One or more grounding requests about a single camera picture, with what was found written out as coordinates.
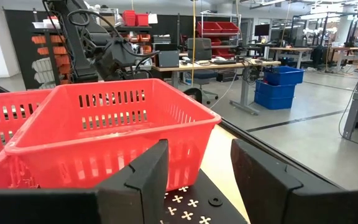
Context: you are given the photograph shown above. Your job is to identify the red storage bin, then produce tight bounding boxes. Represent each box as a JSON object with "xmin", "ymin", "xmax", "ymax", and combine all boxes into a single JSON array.
[
  {"xmin": 122, "ymin": 9, "xmax": 137, "ymax": 27},
  {"xmin": 216, "ymin": 21, "xmax": 240, "ymax": 34},
  {"xmin": 135, "ymin": 13, "xmax": 150, "ymax": 27},
  {"xmin": 196, "ymin": 21, "xmax": 223, "ymax": 35}
]

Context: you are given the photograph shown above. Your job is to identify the white hanging cable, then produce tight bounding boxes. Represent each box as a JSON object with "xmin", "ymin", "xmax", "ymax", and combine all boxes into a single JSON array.
[{"xmin": 209, "ymin": 70, "xmax": 239, "ymax": 110}]

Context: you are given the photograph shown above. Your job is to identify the black keyboard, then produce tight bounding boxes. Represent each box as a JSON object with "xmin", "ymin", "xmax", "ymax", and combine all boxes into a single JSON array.
[{"xmin": 213, "ymin": 58, "xmax": 237, "ymax": 65}]

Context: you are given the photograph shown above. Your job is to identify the metal wire rack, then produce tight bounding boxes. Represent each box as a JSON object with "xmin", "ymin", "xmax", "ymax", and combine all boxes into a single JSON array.
[{"xmin": 199, "ymin": 11, "xmax": 242, "ymax": 60}]

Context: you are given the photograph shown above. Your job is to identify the red plastic slotted basket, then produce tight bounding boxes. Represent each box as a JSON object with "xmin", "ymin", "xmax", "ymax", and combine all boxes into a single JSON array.
[
  {"xmin": 0, "ymin": 89, "xmax": 54, "ymax": 190},
  {"xmin": 4, "ymin": 78, "xmax": 223, "ymax": 191}
]

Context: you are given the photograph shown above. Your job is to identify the blue plastic bin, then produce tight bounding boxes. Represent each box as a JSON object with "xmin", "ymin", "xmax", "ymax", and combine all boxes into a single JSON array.
[
  {"xmin": 254, "ymin": 91, "xmax": 295, "ymax": 111},
  {"xmin": 254, "ymin": 80, "xmax": 296, "ymax": 99},
  {"xmin": 263, "ymin": 65, "xmax": 305, "ymax": 86}
]

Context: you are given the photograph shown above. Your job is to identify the black shelf orange bins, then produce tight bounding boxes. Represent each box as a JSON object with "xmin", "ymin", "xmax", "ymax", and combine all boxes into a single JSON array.
[{"xmin": 4, "ymin": 8, "xmax": 74, "ymax": 91}]

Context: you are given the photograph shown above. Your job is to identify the grey box on desk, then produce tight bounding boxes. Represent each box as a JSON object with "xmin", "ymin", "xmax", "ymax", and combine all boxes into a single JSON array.
[{"xmin": 158, "ymin": 50, "xmax": 180, "ymax": 68}]

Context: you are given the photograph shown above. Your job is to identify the black monitor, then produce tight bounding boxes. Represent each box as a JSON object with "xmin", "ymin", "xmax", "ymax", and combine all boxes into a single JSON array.
[{"xmin": 254, "ymin": 24, "xmax": 271, "ymax": 37}]

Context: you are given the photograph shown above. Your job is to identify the grey office chair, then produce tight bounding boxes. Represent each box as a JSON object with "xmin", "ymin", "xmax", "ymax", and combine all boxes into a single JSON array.
[{"xmin": 187, "ymin": 37, "xmax": 219, "ymax": 105}]

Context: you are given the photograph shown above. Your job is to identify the yellow hanging cable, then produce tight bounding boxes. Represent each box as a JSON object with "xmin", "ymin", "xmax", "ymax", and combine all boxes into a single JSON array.
[{"xmin": 191, "ymin": 0, "xmax": 198, "ymax": 88}]

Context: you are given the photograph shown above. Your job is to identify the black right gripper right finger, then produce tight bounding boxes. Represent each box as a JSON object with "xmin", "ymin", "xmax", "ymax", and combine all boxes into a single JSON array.
[{"xmin": 231, "ymin": 138, "xmax": 358, "ymax": 224}]

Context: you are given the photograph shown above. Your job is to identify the wooden table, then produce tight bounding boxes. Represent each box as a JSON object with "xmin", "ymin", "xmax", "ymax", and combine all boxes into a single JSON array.
[{"xmin": 268, "ymin": 46, "xmax": 313, "ymax": 70}]

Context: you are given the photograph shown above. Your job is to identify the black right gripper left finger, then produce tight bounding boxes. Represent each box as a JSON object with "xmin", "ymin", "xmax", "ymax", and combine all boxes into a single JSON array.
[{"xmin": 0, "ymin": 139, "xmax": 170, "ymax": 224}]

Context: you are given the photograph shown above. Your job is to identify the black frame corner handle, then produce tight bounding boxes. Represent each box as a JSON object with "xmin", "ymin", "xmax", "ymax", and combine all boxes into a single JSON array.
[{"xmin": 183, "ymin": 87, "xmax": 203, "ymax": 105}]

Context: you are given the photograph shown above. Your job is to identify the wooden desk grey legs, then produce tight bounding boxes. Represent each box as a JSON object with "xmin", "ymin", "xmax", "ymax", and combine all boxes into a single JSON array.
[{"xmin": 152, "ymin": 58, "xmax": 282, "ymax": 116}]

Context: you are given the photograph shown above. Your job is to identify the black frame robot station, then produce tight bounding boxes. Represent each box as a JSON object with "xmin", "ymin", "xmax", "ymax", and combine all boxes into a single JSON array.
[{"xmin": 290, "ymin": 11, "xmax": 358, "ymax": 69}]

